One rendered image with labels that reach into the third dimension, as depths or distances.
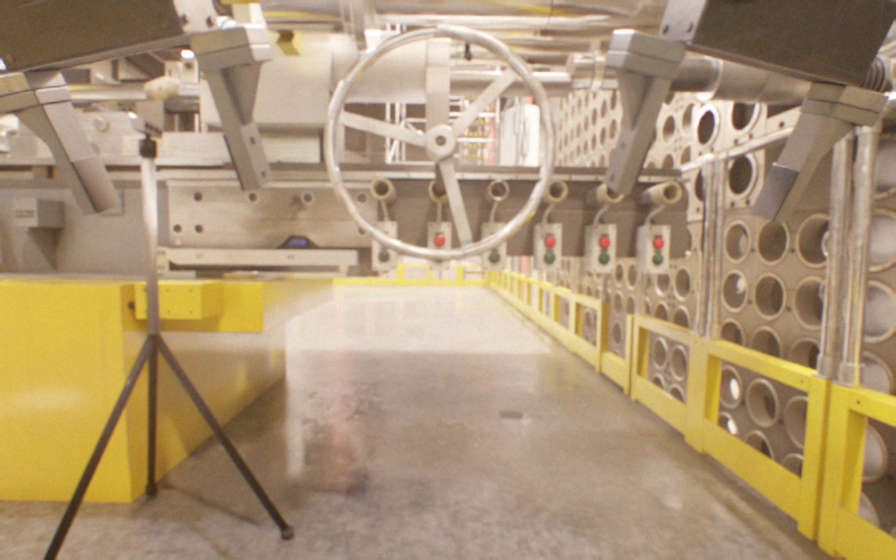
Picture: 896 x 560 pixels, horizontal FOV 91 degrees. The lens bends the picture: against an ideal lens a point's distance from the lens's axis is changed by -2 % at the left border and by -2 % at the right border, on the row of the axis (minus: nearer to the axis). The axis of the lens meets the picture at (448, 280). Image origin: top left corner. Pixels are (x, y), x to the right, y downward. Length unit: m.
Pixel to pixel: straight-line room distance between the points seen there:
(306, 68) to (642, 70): 1.48
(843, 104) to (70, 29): 0.51
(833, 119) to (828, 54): 0.05
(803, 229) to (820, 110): 2.31
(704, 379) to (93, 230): 2.15
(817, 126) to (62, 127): 0.55
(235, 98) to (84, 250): 1.67
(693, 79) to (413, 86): 1.02
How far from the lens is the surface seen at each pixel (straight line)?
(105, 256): 1.95
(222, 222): 1.70
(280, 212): 1.63
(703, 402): 1.80
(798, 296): 2.75
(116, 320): 1.45
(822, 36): 0.40
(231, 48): 0.35
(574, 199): 1.61
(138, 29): 0.37
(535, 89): 0.82
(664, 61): 0.35
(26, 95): 0.44
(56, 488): 1.68
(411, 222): 1.51
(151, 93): 2.40
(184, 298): 1.34
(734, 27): 0.36
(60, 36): 0.40
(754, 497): 1.64
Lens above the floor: 0.69
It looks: 4 degrees down
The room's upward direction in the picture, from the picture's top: 1 degrees clockwise
